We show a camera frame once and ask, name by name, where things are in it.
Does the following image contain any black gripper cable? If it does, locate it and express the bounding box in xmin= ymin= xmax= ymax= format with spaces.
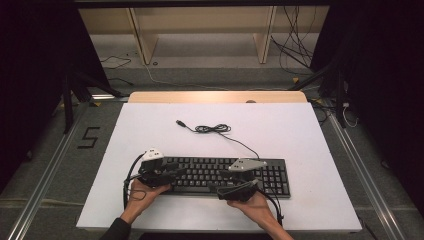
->
xmin=122 ymin=152 xmax=150 ymax=210
xmin=255 ymin=185 xmax=285 ymax=228

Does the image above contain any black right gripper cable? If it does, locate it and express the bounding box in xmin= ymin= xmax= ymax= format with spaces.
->
xmin=255 ymin=185 xmax=285 ymax=228

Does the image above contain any black metal stand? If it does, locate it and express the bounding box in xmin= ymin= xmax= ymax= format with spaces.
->
xmin=287 ymin=59 xmax=348 ymax=130
xmin=60 ymin=64 xmax=123 ymax=135

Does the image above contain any black keyboard cable with plug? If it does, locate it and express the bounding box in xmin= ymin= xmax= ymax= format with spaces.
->
xmin=175 ymin=119 xmax=262 ymax=160

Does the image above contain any person's right hand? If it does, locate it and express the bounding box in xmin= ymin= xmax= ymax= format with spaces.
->
xmin=227 ymin=191 xmax=278 ymax=229

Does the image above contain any dark metal frame bar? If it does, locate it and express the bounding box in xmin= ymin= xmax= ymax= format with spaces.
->
xmin=72 ymin=0 xmax=335 ymax=9

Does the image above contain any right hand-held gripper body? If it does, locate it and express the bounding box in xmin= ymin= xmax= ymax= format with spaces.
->
xmin=216 ymin=158 xmax=268 ymax=203

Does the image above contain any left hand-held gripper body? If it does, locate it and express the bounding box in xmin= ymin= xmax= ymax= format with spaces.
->
xmin=137 ymin=147 xmax=177 ymax=188

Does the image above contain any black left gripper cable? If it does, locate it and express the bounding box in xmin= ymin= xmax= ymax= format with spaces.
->
xmin=122 ymin=152 xmax=150 ymax=210

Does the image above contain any black computer keyboard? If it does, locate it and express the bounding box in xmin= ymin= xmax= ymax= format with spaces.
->
xmin=162 ymin=156 xmax=292 ymax=200

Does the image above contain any light wooden shelf unit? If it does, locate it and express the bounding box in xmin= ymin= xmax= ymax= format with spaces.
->
xmin=78 ymin=5 xmax=331 ymax=66

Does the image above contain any bundle of black floor cables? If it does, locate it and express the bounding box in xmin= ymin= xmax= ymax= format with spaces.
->
xmin=269 ymin=5 xmax=323 ymax=76

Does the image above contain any person's left hand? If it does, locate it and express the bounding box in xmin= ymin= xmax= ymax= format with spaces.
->
xmin=126 ymin=178 xmax=173 ymax=217

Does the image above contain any thin black floor cable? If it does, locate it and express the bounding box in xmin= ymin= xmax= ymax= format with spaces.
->
xmin=99 ymin=54 xmax=135 ymax=87

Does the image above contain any aluminium floor rail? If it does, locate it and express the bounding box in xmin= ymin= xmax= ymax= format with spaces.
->
xmin=5 ymin=99 xmax=92 ymax=240
xmin=327 ymin=105 xmax=407 ymax=240

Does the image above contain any white floor cable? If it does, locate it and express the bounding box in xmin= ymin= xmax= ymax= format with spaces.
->
xmin=142 ymin=62 xmax=232 ymax=92

